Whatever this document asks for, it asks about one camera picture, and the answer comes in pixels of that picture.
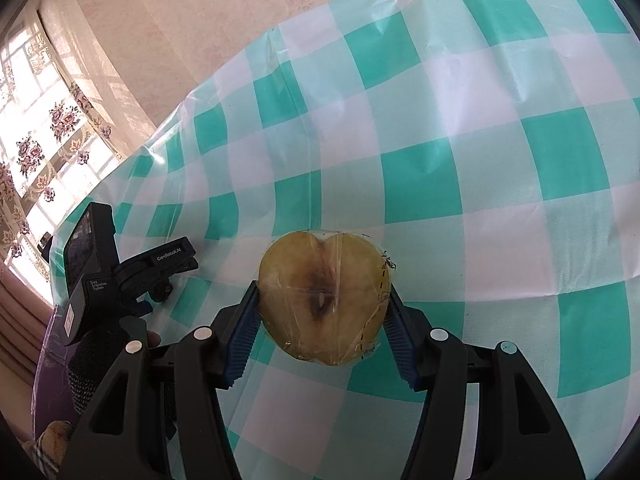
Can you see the pink heavy drape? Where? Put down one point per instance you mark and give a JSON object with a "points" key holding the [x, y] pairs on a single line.
{"points": [[24, 319]]}

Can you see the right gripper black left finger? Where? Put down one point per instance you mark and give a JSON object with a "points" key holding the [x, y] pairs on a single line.
{"points": [[152, 395]]}

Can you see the gloved left hand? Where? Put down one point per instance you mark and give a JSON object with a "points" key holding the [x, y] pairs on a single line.
{"points": [[93, 358]]}

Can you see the pale apple half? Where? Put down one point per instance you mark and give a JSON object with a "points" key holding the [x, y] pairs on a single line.
{"points": [[323, 297]]}

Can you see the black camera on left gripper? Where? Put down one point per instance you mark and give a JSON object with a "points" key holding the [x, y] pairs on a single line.
{"points": [[90, 257]]}

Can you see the purple rimmed cardboard box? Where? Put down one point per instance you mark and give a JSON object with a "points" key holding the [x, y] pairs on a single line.
{"points": [[51, 396]]}

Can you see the floral lace curtain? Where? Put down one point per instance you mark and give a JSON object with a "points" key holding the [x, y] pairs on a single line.
{"points": [[55, 148]]}

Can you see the teal white checkered tablecloth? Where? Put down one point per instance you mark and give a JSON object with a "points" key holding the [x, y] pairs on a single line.
{"points": [[490, 147]]}

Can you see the small orange tangerine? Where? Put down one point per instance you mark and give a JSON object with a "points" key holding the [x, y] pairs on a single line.
{"points": [[54, 441]]}

